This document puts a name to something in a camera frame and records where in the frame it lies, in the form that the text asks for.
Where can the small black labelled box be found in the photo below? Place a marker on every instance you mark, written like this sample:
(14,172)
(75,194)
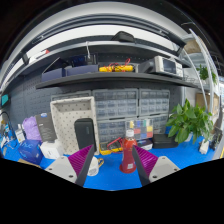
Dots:
(146,144)

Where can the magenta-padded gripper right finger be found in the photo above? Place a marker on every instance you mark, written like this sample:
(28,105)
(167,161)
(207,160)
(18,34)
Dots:
(163,167)

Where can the brown cardboard box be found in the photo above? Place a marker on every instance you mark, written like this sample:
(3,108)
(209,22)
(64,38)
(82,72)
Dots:
(26,162)

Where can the yellow multimeter with red leads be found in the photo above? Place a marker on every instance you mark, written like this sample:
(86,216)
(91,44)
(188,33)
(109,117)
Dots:
(108,148)

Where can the clear box with coloured parts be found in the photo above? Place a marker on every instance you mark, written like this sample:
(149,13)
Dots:
(141,128)

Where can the teal plastic bin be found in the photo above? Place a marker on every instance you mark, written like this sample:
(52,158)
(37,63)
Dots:
(5,100)

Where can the blue printed carton box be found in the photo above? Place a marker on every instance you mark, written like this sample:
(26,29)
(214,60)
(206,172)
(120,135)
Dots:
(30,150)

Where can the black hard case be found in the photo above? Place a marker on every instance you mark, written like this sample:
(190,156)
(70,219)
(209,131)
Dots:
(165,141)

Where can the beige dotted fabric tray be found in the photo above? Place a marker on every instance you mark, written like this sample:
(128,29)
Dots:
(65,116)

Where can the small white block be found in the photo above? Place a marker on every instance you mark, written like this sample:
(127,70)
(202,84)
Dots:
(204,146)

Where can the black zip case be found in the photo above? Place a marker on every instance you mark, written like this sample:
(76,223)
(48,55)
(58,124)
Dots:
(85,135)

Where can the red drink bottle white cap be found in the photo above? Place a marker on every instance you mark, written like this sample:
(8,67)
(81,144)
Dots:
(127,150)

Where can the potted green plant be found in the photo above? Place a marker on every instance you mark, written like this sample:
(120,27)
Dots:
(188,121)

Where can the plain white box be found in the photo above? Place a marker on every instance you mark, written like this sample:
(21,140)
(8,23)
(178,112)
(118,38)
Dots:
(51,149)

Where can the purple plastic bag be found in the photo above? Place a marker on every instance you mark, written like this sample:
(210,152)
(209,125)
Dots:
(30,128)

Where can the grey drawer cabinet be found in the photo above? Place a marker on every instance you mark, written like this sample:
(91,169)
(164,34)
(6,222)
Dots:
(115,103)
(70,95)
(160,123)
(154,101)
(110,130)

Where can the dark grey flat box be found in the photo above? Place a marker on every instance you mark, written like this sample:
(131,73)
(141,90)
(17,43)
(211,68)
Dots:
(46,126)

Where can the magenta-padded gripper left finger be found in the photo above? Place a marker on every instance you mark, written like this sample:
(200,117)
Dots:
(60,167)

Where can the small white labelled box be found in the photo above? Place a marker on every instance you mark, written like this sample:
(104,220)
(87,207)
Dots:
(20,136)

